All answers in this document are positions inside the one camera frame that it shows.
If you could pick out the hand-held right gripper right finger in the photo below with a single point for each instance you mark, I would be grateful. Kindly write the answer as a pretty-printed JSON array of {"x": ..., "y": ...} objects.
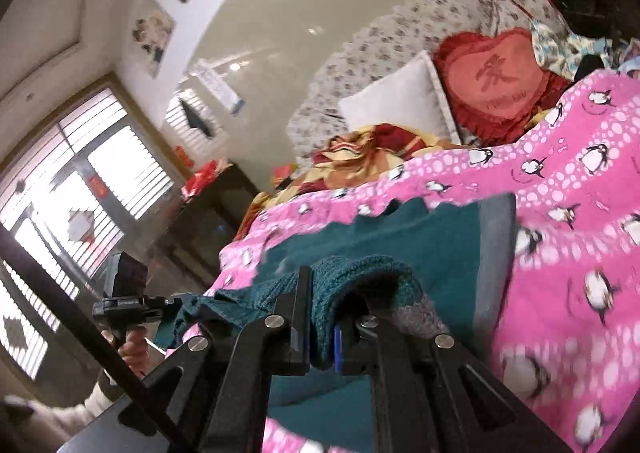
[{"x": 337, "y": 348}]

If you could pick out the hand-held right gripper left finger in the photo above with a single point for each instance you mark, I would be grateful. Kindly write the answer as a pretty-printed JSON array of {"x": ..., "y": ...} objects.
[{"x": 300, "y": 323}]

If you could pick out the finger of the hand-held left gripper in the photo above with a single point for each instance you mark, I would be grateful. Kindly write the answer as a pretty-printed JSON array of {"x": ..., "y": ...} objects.
[{"x": 167, "y": 333}]

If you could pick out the teal sweater with grey stripes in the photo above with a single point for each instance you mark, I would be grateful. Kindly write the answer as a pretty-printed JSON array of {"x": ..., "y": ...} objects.
[{"x": 440, "y": 253}]

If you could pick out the person's left forearm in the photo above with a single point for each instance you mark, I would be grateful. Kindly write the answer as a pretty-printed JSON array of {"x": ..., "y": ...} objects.
[{"x": 102, "y": 400}]

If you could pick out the pile of clothes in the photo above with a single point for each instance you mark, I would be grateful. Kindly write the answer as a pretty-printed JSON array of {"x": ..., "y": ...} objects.
[{"x": 620, "y": 55}]

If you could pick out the person's left hand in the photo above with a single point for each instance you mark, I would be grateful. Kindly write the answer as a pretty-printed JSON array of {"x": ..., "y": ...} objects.
[{"x": 132, "y": 355}]

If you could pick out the black rod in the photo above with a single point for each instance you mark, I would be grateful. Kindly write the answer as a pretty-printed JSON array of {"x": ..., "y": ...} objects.
[{"x": 75, "y": 318}]

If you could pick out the white diamond window decoration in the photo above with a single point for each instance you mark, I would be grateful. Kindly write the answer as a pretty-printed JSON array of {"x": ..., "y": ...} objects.
[
  {"x": 82, "y": 225},
  {"x": 12, "y": 333}
]

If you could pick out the dark wooden cabinet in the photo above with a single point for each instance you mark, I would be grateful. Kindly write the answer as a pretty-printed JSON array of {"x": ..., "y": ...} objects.
[{"x": 210, "y": 218}]

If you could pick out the red paper square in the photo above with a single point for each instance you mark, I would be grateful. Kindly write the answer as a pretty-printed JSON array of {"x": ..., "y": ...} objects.
[{"x": 100, "y": 189}]

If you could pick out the red packets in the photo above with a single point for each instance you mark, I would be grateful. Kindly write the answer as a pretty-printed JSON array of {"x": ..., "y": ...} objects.
[{"x": 200, "y": 180}]

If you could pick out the window with blinds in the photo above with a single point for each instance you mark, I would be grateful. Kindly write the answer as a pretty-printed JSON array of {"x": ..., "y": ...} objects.
[{"x": 115, "y": 158}]

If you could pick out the red and yellow patterned blanket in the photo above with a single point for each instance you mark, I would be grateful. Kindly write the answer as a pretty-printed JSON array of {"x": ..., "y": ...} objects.
[{"x": 360, "y": 148}]

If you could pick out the dark hanging cloth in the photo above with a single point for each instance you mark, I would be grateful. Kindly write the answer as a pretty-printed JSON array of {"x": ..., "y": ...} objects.
[{"x": 197, "y": 120}]

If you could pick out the white pillow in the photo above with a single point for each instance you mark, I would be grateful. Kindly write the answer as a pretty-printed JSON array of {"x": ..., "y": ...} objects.
[{"x": 395, "y": 98}]

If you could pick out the pink penguin blanket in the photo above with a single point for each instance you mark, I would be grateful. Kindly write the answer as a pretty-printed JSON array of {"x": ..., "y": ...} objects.
[{"x": 575, "y": 193}]

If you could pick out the floral padded headboard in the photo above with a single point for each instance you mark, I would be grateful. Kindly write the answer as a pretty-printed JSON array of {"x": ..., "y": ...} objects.
[{"x": 380, "y": 33}]

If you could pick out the red heart cushion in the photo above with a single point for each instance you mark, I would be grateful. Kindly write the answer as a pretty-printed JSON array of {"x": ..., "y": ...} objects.
[{"x": 495, "y": 78}]

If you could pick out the light patterned cloth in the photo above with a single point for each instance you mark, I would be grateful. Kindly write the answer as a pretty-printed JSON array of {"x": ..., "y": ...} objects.
[{"x": 550, "y": 53}]

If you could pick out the red paper on wall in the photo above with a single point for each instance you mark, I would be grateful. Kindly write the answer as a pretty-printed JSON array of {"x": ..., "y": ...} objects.
[{"x": 180, "y": 153}]

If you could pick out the wall calendar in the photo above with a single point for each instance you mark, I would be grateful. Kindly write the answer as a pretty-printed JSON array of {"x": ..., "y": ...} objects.
[{"x": 220, "y": 85}]

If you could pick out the wall poster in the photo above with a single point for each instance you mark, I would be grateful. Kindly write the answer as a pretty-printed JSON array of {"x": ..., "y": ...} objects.
[{"x": 152, "y": 33}]

